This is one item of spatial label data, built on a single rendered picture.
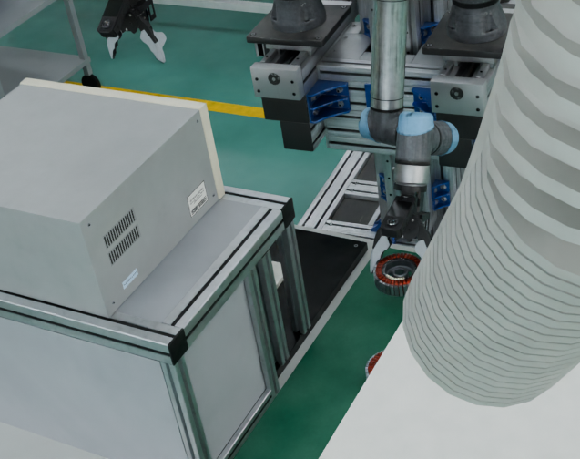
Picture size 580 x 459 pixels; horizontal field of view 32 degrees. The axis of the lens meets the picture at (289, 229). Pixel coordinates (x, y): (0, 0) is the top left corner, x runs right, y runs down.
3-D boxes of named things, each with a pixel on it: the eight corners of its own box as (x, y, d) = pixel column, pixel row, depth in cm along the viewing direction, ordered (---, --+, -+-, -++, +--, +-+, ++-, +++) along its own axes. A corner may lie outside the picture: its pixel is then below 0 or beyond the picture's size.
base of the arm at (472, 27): (455, 15, 270) (454, -20, 264) (513, 18, 264) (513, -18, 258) (439, 42, 259) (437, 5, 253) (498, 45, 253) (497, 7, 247)
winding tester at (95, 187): (53, 162, 221) (25, 76, 209) (225, 194, 201) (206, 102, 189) (-74, 270, 194) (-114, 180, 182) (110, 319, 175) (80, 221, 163)
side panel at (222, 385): (267, 386, 209) (241, 262, 190) (280, 390, 207) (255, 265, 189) (196, 488, 190) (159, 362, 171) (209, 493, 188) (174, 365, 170)
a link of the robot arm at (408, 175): (424, 167, 215) (387, 163, 218) (422, 188, 215) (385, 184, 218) (433, 165, 221) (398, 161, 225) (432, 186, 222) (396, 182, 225)
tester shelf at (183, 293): (28, 165, 230) (22, 148, 227) (295, 216, 200) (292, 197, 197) (-115, 285, 200) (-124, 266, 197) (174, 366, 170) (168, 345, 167)
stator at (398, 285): (383, 260, 228) (381, 248, 226) (432, 267, 224) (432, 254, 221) (368, 293, 220) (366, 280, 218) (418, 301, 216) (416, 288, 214)
